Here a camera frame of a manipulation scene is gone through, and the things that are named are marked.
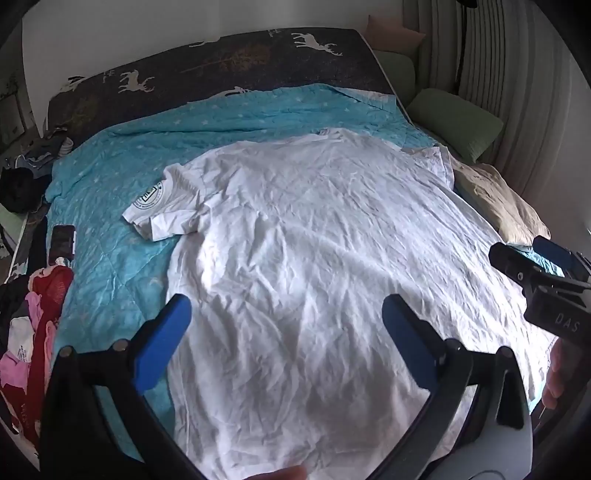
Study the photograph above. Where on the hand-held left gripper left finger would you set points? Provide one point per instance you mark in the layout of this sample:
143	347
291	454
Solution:
161	341

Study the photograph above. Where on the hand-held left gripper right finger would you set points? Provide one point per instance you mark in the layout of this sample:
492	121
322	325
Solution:
406	337

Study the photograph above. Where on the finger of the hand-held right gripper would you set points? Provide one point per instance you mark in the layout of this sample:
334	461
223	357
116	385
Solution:
556	253
508	263

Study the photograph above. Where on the white t-shirt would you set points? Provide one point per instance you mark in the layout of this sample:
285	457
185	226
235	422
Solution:
300	277

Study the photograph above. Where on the dark clothes pile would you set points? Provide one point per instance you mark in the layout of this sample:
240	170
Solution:
18	184

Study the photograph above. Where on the person's right hand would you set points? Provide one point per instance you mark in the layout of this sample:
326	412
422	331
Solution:
554	374

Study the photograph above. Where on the beige pillow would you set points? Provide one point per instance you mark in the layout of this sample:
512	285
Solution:
498	198

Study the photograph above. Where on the turquoise star-print blanket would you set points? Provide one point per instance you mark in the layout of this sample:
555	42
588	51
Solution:
101	258

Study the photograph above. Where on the red garment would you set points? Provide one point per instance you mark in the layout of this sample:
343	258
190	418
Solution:
51	295

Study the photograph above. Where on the grey curtain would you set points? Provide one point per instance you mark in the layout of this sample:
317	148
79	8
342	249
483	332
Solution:
531	115

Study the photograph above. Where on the black phone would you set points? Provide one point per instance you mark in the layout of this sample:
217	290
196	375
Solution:
62	242

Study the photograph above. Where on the large green pillow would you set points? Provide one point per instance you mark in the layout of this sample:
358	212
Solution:
455	122

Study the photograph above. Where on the pink garment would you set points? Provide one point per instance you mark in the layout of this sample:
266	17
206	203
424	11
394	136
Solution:
11	371

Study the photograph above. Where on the small green pillow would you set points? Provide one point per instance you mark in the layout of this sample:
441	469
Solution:
397	74

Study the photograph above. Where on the black floor lamp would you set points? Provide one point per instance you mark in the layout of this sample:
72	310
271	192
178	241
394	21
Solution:
463	46

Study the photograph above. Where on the pink pillow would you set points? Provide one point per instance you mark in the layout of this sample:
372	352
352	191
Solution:
392	34

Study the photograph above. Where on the dark deer-print bedsheet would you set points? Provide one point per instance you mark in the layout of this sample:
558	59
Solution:
207	64

